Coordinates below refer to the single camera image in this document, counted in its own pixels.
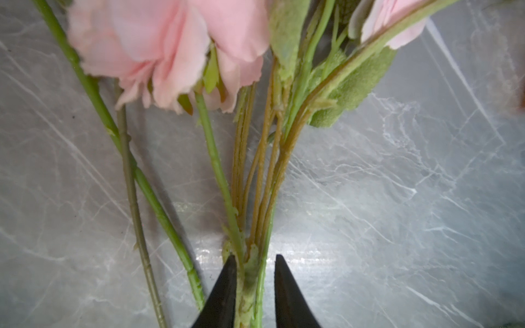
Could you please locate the orange rose with leaves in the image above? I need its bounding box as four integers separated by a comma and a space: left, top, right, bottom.
116, 104, 168, 328

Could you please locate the orange gerbera with leaf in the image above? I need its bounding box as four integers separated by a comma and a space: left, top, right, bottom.
33, 1, 205, 310

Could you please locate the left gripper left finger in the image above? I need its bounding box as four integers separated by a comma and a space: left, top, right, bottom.
191, 255, 237, 328

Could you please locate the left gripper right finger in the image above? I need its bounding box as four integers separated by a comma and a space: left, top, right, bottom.
274, 254, 321, 328

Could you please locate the pink rose bundle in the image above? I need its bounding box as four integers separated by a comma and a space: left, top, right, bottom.
67, 1, 449, 327

